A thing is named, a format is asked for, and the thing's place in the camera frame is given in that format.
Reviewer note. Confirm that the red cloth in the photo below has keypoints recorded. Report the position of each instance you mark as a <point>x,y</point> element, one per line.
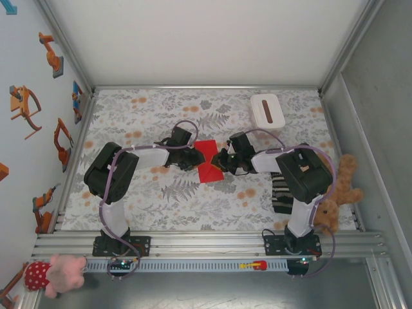
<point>209,148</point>

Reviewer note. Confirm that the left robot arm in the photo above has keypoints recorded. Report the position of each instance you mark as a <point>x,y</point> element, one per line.
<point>109,174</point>

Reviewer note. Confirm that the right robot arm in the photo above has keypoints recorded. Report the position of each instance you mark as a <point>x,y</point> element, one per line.
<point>305,177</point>

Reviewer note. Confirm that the black white striped sock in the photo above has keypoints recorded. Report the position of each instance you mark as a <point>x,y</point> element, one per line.
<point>280,196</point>

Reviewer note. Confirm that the white tissue box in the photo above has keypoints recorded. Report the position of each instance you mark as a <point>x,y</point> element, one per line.
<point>257,106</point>

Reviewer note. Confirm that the floral patterned tablecloth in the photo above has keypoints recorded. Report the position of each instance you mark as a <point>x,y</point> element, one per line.
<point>145,106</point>

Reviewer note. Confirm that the thin aluminium cross bar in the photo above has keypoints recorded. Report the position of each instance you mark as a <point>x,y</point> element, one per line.
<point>206,87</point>

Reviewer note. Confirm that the red yellow tool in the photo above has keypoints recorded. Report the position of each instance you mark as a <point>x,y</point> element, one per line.
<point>260,265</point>

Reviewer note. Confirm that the brown teddy bear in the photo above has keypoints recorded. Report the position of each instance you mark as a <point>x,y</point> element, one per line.
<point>346,183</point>

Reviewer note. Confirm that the small circuit board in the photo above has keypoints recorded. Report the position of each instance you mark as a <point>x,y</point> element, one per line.
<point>305,260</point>
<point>122,264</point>

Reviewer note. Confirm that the pink plush pig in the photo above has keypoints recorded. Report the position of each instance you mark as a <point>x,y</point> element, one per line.
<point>67,270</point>

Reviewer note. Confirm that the orange grey gripper sticker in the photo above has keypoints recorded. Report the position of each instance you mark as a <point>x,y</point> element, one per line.
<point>19,106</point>

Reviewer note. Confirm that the wide aluminium mounting rail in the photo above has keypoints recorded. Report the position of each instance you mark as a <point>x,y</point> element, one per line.
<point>209,246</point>

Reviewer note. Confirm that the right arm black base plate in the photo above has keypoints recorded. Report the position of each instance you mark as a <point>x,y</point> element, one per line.
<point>272,246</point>

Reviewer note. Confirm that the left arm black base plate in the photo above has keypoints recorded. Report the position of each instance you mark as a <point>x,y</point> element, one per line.
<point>143,245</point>

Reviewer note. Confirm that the aluminium side rail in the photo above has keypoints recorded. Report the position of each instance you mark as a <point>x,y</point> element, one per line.
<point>74,161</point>
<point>331,128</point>

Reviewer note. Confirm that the blue orange wall sticker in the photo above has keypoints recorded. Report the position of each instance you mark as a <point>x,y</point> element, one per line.
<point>77,99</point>

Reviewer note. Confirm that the aluminium frame post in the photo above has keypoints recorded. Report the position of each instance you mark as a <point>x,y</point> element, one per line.
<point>64,42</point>
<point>351,45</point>

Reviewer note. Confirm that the orange block wall sticker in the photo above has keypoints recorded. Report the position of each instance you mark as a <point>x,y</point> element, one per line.
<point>3,172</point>

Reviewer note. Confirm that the orange grey wall sticker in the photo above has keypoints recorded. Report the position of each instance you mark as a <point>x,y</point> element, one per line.
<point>9,289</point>

